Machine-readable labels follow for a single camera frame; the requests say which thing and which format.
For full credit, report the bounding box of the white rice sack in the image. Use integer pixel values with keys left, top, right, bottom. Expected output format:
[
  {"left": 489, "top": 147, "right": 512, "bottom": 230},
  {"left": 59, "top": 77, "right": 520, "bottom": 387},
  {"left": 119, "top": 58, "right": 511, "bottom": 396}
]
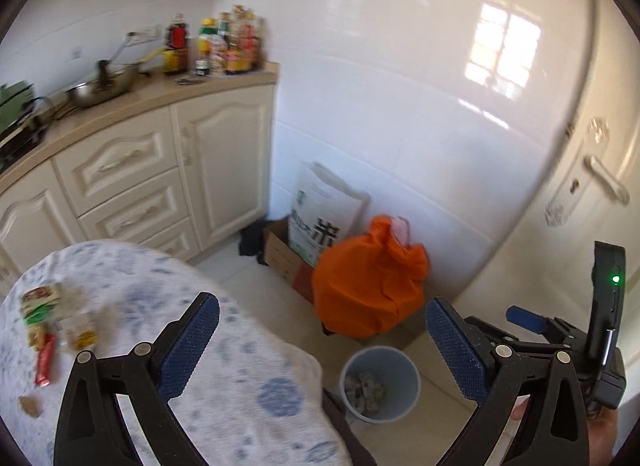
[{"left": 287, "top": 161, "right": 372, "bottom": 269}]

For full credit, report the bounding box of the cardboard box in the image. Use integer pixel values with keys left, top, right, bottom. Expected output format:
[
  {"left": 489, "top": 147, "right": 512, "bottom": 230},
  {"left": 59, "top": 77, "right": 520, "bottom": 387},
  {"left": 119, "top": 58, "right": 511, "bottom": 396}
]
[{"left": 262, "top": 218, "right": 326, "bottom": 304}]

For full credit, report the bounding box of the green electric grill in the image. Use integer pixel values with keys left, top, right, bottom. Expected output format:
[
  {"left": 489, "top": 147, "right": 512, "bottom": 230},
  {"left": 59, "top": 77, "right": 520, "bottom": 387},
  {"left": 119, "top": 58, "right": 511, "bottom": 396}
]
[{"left": 0, "top": 80, "right": 36, "bottom": 131}]

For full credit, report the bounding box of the person's right hand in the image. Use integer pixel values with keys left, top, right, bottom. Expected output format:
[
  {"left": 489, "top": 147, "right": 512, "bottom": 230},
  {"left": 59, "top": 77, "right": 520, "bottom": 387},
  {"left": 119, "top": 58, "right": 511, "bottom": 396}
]
[{"left": 510, "top": 395, "right": 621, "bottom": 466}]

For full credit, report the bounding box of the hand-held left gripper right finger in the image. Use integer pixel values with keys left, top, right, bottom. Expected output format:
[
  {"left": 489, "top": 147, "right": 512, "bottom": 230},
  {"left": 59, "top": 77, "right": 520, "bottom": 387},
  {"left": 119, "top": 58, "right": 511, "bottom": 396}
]
[{"left": 424, "top": 296, "right": 591, "bottom": 466}]

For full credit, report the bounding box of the metal door handle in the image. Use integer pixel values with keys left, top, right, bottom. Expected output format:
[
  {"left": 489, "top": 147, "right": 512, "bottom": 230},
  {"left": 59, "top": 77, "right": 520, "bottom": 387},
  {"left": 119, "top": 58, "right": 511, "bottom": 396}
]
[{"left": 545, "top": 118, "right": 631, "bottom": 227}]

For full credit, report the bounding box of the steel wok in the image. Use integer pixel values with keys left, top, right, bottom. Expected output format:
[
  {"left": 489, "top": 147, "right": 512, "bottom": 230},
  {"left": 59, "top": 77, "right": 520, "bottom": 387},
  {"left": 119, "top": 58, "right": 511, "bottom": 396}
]
[{"left": 65, "top": 60, "right": 140, "bottom": 109}]

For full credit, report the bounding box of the cream kitchen base cabinet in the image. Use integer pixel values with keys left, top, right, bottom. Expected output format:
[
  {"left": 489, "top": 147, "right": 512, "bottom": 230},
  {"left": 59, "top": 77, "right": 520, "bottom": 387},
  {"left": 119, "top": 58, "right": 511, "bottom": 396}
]
[{"left": 0, "top": 83, "right": 277, "bottom": 287}]

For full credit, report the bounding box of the row of condiment bottles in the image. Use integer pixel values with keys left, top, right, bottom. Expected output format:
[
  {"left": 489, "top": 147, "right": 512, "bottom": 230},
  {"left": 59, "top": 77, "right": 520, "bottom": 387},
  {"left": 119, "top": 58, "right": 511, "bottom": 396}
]
[{"left": 162, "top": 4, "right": 266, "bottom": 77}]

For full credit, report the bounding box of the black cloth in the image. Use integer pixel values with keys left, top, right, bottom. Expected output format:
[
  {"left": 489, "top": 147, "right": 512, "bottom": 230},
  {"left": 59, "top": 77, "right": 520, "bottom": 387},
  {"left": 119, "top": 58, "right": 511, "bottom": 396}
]
[{"left": 239, "top": 220, "right": 281, "bottom": 267}]

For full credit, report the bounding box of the pile of crumpled wrappers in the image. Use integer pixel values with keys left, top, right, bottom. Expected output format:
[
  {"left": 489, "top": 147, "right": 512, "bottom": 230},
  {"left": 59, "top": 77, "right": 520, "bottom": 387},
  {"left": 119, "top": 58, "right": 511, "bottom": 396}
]
[{"left": 345, "top": 371, "right": 388, "bottom": 417}]

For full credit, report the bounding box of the black gas stove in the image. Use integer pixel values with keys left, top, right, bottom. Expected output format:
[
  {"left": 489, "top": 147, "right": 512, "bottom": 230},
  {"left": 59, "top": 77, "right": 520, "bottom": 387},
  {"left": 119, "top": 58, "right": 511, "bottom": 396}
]
[{"left": 0, "top": 118, "right": 51, "bottom": 171}]

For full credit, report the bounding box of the orange bag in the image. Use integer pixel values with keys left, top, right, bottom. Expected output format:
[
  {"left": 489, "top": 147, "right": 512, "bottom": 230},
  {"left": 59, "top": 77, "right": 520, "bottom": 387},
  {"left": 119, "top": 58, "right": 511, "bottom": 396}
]
[{"left": 312, "top": 216, "right": 431, "bottom": 339}]

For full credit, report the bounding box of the brown and cream packet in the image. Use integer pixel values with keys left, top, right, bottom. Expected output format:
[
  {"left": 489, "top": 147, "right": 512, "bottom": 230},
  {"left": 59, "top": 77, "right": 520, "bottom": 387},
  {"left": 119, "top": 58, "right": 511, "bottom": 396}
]
[{"left": 20, "top": 283, "right": 63, "bottom": 307}]

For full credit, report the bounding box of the grey-blue trash bin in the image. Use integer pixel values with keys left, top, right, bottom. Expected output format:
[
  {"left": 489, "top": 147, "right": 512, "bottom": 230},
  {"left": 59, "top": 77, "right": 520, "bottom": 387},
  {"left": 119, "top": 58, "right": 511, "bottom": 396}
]
[{"left": 340, "top": 347, "right": 422, "bottom": 422}]

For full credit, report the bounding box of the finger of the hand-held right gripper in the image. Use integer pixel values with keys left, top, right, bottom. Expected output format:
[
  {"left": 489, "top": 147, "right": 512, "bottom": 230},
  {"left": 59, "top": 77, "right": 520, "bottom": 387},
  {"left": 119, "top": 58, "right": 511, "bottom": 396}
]
[
  {"left": 505, "top": 306, "right": 591, "bottom": 373},
  {"left": 462, "top": 315, "right": 523, "bottom": 347}
]

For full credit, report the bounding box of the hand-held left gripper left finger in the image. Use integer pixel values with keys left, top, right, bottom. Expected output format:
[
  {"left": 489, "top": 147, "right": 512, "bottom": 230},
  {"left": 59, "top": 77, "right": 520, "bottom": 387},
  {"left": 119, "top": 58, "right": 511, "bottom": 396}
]
[{"left": 52, "top": 291, "right": 221, "bottom": 466}]

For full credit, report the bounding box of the red stick packet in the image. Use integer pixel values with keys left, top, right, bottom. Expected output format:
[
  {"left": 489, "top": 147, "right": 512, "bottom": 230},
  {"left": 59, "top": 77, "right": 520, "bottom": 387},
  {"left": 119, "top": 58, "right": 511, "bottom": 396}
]
[{"left": 34, "top": 333, "right": 59, "bottom": 387}]

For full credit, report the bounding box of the cream door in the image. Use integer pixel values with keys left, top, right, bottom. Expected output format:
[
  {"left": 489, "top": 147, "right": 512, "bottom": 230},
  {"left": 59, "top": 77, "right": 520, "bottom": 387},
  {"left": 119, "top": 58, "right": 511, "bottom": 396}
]
[{"left": 462, "top": 0, "right": 640, "bottom": 466}]

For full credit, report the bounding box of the blue floral tablecloth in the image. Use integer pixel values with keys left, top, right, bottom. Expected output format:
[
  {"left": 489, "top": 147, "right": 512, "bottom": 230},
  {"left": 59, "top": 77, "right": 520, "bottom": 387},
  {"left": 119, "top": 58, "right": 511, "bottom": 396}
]
[{"left": 0, "top": 240, "right": 351, "bottom": 466}]

